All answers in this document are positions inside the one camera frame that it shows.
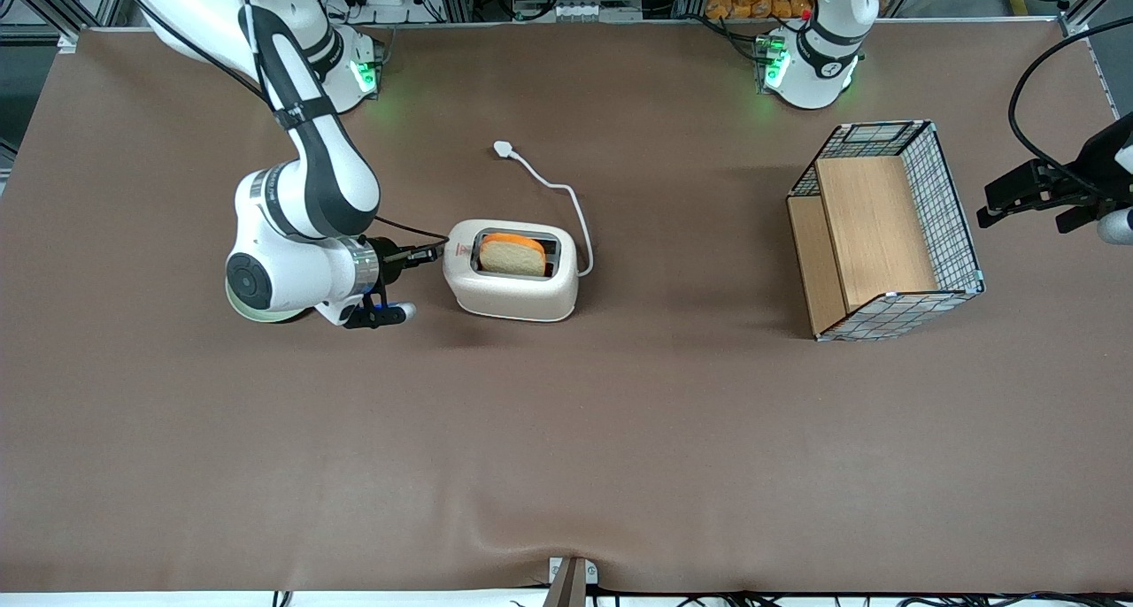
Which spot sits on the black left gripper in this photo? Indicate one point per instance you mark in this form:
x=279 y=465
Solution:
x=1090 y=176

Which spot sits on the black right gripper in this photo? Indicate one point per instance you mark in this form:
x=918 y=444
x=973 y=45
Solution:
x=390 y=261

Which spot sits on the white two-slot toaster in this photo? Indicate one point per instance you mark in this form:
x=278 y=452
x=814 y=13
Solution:
x=513 y=297

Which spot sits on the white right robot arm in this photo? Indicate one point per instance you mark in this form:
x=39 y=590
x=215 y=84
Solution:
x=314 y=178

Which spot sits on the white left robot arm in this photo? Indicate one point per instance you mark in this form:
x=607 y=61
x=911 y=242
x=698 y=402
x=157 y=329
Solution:
x=819 y=54

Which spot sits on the toast slice with orange crust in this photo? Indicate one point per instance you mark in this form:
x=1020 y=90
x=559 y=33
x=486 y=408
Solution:
x=512 y=257

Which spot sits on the pale green round plate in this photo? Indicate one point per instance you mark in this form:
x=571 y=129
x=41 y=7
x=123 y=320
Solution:
x=237 y=313

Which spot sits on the small white socket strip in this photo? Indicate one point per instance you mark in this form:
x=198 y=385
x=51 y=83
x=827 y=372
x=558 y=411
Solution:
x=580 y=11

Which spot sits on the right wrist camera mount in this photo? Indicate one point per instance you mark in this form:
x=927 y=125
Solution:
x=376 y=315

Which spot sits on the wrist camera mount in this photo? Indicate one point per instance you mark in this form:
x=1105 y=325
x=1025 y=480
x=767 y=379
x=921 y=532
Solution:
x=1111 y=222
x=376 y=315

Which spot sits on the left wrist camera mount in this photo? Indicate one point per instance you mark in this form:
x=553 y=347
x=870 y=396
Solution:
x=1111 y=222

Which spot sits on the metal clamp bracket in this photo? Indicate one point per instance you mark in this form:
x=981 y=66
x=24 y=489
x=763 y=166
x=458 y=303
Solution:
x=571 y=580

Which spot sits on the aluminium frame rail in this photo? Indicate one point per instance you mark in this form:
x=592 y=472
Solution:
x=53 y=1

